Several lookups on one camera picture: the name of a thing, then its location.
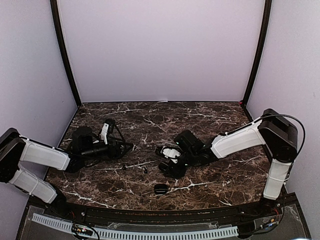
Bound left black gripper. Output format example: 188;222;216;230
81;135;134;161

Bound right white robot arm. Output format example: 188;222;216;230
155;108;302;217

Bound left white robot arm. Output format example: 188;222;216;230
0;118;134;218

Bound black closed charging case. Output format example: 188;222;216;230
153;183;169;195

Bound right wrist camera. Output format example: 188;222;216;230
162;147;181;164

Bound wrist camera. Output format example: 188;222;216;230
100;123;110;145
162;147;181;164

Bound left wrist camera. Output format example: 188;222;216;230
100;123;110;145

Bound white slotted cable duct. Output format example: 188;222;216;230
31;213;239;240

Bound black front frame rail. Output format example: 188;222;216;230
16;193;311;240

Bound left black frame post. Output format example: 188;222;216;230
49;0;82;108

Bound black frame post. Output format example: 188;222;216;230
49;0;82;108
241;0;273;108

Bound right black frame post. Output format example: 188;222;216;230
241;0;273;108

